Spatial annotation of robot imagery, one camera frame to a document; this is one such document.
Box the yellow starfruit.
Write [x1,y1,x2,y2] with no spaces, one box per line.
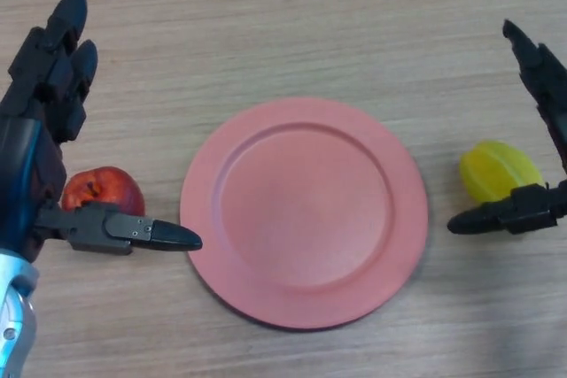
[458,140,545,204]

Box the pink round plate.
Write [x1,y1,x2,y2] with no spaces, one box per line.
[180,97,430,331]

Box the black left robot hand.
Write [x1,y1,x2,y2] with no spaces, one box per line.
[0,0,204,264]

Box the red apple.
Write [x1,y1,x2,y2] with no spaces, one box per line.
[60,166,146,219]

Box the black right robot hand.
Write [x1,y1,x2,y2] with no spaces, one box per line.
[447,19,567,236]

